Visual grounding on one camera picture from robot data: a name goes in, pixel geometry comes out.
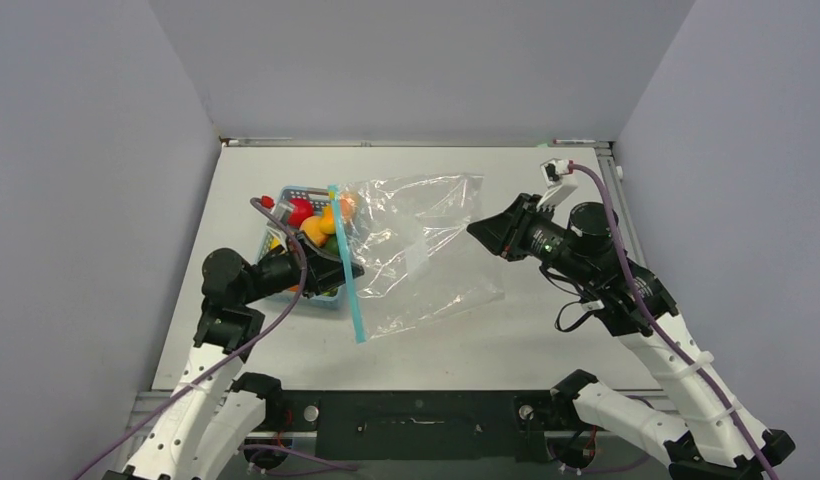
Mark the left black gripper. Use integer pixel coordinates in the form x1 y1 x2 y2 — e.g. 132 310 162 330
240 231 363 306

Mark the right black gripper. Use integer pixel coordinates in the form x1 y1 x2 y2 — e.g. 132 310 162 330
468 192 594 286

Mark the clear zip top bag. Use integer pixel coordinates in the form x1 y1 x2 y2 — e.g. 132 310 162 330
328 173 505 344

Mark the blue plastic basket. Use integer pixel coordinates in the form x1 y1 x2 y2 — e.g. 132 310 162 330
255 186 344 310

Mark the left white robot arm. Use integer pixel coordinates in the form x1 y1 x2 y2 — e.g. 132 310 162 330
104 234 364 479

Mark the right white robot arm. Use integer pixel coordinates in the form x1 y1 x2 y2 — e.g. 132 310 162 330
467 194 795 479

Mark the green lime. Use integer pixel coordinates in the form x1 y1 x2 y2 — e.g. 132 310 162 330
322 235 340 256

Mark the peach fruit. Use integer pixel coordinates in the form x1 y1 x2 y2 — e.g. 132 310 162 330
299 215 329 247

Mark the orange yellow mango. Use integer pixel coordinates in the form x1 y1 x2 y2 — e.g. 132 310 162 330
318 197 356 235

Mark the red apple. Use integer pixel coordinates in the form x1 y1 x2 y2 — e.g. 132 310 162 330
287 198 315 229

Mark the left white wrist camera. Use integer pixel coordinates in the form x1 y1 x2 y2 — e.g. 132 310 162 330
258 196 296 228

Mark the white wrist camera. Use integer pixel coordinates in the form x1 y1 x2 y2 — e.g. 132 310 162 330
538 158 578 211
258 196 296 228

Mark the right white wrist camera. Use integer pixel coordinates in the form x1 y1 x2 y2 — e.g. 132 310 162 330
538 158 578 211

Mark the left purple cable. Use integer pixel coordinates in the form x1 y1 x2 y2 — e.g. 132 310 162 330
72 196 309 480

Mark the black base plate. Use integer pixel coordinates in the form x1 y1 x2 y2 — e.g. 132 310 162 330
259 390 566 463

